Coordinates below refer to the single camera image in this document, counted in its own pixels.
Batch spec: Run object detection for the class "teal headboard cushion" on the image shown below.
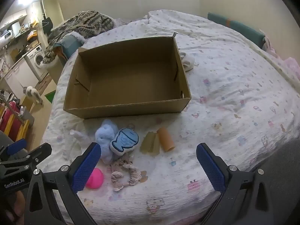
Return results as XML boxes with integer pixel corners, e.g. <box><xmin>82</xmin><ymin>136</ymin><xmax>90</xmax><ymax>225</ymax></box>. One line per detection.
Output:
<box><xmin>207</xmin><ymin>12</ymin><xmax>267</xmax><ymax>50</ymax></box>

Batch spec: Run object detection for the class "green floor mat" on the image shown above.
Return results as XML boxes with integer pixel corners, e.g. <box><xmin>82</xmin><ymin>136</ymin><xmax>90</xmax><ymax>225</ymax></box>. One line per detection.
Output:
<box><xmin>44</xmin><ymin>91</ymin><xmax>56</xmax><ymax>104</ymax></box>

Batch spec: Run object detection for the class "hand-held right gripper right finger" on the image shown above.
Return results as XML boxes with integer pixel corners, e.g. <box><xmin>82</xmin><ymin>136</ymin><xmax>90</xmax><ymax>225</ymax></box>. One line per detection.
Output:
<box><xmin>196</xmin><ymin>142</ymin><xmax>285</xmax><ymax>225</ymax></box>

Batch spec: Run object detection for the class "beige lace scrunchie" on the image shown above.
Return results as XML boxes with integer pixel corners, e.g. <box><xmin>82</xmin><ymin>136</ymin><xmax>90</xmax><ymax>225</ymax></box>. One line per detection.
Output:
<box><xmin>110</xmin><ymin>155</ymin><xmax>144</xmax><ymax>193</ymax></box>

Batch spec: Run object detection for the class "teal pillow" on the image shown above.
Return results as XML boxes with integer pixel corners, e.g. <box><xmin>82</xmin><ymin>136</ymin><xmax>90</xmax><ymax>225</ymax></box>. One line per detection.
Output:
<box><xmin>52</xmin><ymin>36</ymin><xmax>84</xmax><ymax>61</ymax></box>

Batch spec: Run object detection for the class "white cabinet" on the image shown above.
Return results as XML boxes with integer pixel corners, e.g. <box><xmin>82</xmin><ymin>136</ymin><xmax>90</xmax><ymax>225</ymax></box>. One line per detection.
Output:
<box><xmin>3</xmin><ymin>57</ymin><xmax>39</xmax><ymax>93</ymax></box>

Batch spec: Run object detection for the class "pink ball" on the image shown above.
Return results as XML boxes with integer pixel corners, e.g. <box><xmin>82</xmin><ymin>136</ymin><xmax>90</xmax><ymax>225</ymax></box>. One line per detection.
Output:
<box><xmin>85</xmin><ymin>168</ymin><xmax>104</xmax><ymax>190</ymax></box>

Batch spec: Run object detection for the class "light blue fluffy plush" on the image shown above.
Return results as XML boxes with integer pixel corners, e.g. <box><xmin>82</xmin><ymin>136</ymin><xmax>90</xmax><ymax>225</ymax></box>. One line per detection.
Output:
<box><xmin>95</xmin><ymin>119</ymin><xmax>119</xmax><ymax>164</ymax></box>

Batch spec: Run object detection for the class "orange cardboard tube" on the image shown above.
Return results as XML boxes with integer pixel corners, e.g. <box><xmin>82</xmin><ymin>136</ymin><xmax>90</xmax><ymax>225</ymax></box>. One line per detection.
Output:
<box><xmin>157</xmin><ymin>127</ymin><xmax>176</xmax><ymax>152</ymax></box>

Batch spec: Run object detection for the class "olive green soft block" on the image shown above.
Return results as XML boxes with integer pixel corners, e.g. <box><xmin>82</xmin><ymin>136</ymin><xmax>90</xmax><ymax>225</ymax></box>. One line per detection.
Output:
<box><xmin>151</xmin><ymin>136</ymin><xmax>161</xmax><ymax>155</ymax></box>
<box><xmin>140</xmin><ymin>132</ymin><xmax>155</xmax><ymax>155</ymax></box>

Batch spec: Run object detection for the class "black hanging garment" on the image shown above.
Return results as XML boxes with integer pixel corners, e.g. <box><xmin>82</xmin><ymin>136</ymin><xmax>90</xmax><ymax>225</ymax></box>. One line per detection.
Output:
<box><xmin>42</xmin><ymin>16</ymin><xmax>54</xmax><ymax>35</ymax></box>

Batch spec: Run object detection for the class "white kitchen appliance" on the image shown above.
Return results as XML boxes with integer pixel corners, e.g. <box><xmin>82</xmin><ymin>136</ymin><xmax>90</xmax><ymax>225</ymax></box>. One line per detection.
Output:
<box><xmin>0</xmin><ymin>29</ymin><xmax>15</xmax><ymax>43</ymax></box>

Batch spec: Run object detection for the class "wooden rack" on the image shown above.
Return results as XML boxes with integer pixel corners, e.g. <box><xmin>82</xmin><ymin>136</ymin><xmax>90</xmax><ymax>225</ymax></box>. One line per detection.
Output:
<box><xmin>0</xmin><ymin>90</ymin><xmax>32</xmax><ymax>143</ymax></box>

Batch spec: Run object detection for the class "white rolled sock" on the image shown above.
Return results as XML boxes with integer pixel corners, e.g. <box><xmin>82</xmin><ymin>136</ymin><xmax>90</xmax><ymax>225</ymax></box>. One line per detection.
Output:
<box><xmin>179</xmin><ymin>52</ymin><xmax>196</xmax><ymax>72</ymax></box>

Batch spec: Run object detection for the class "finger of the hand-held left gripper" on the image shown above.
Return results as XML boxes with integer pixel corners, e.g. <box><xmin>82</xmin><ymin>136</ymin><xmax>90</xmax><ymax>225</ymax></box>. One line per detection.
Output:
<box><xmin>25</xmin><ymin>142</ymin><xmax>53</xmax><ymax>168</ymax></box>
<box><xmin>6</xmin><ymin>138</ymin><xmax>27</xmax><ymax>156</ymax></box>

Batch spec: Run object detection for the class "printed white bedsheet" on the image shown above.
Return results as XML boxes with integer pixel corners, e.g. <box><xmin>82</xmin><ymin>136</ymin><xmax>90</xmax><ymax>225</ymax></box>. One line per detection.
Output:
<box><xmin>42</xmin><ymin>9</ymin><xmax>300</xmax><ymax>225</ymax></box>

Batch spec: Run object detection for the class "pink cloth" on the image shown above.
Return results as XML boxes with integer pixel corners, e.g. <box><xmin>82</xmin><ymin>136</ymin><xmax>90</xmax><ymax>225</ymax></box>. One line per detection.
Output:
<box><xmin>264</xmin><ymin>36</ymin><xmax>300</xmax><ymax>81</ymax></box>

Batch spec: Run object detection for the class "brown cardboard box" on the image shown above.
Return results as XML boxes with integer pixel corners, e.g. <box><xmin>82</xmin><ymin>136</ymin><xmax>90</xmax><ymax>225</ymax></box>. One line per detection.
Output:
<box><xmin>63</xmin><ymin>36</ymin><xmax>192</xmax><ymax>119</ymax></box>

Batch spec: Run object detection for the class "white washing machine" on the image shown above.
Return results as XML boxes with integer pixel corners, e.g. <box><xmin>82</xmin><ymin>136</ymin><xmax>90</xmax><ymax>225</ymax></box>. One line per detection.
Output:
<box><xmin>24</xmin><ymin>45</ymin><xmax>51</xmax><ymax>82</ymax></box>

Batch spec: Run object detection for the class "grey white cat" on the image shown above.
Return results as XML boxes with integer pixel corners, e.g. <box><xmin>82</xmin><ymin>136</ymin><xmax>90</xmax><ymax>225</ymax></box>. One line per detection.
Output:
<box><xmin>22</xmin><ymin>86</ymin><xmax>44</xmax><ymax>105</ymax></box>

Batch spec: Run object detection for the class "white fluffy cloth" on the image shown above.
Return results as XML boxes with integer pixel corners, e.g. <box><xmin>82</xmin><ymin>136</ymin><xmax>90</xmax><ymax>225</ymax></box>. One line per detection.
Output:
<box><xmin>70</xmin><ymin>129</ymin><xmax>88</xmax><ymax>147</ymax></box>

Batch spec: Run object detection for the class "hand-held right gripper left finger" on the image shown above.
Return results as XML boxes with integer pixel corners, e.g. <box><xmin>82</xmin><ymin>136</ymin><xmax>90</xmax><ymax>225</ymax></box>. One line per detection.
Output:
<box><xmin>23</xmin><ymin>142</ymin><xmax>102</xmax><ymax>225</ymax></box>

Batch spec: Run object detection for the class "pink suitcase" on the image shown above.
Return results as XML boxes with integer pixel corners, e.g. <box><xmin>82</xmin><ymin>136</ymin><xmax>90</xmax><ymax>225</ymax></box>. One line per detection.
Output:
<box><xmin>0</xmin><ymin>101</ymin><xmax>22</xmax><ymax>141</ymax></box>

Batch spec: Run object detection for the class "grey patterned knit blanket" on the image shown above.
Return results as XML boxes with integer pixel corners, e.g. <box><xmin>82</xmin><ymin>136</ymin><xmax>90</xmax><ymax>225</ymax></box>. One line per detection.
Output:
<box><xmin>42</xmin><ymin>10</ymin><xmax>116</xmax><ymax>64</ymax></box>

